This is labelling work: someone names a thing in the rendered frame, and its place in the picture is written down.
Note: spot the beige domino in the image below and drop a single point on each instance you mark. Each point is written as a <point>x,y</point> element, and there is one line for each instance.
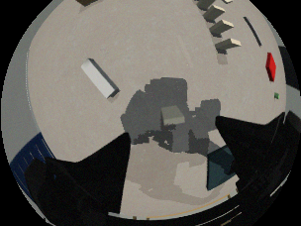
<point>221,26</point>
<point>171,115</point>
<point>214,12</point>
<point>227,44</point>
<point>205,3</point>

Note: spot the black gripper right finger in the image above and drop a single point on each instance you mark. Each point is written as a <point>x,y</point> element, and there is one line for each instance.
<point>248,142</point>

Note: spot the red flat block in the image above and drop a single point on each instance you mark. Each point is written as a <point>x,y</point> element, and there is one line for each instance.
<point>269,65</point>

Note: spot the tan rectangular block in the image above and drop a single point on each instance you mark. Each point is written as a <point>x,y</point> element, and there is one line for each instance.
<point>84,2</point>

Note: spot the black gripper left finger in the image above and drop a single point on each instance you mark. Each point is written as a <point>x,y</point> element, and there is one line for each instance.
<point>101,175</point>

